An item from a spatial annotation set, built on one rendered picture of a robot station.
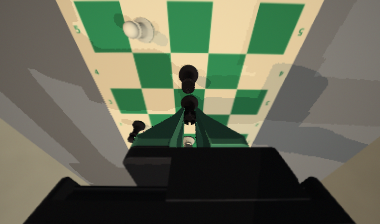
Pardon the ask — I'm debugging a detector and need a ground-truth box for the white pawn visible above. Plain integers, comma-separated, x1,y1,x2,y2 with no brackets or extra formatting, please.
123,17,154,43

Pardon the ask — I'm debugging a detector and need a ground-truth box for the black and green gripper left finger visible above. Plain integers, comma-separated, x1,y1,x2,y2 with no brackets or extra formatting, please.
130,107,184,148

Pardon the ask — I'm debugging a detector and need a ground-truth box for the green and cream chessboard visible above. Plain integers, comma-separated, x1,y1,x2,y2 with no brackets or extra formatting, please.
56,0,324,149

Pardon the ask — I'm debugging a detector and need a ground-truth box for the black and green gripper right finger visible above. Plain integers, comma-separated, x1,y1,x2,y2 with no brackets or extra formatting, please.
195,107,250,147

